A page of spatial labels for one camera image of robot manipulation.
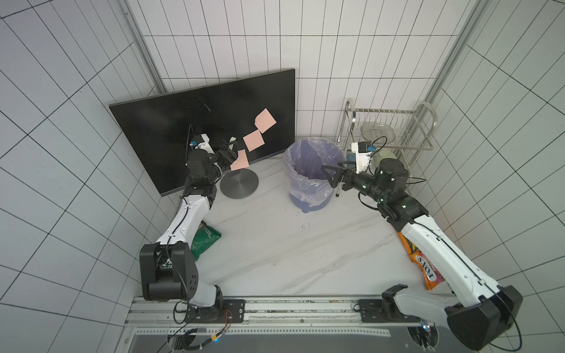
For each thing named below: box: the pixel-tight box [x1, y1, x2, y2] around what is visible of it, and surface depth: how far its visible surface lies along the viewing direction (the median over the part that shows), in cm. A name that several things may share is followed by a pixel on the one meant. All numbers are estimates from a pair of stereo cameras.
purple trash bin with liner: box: [282, 137, 347, 213], surface depth 89 cm
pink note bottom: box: [230, 149, 250, 171], surface depth 90 cm
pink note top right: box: [254, 107, 277, 134], surface depth 85 cm
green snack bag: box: [190, 220, 222, 262], surface depth 85 cm
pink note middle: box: [242, 129, 266, 153], surface depth 87 cm
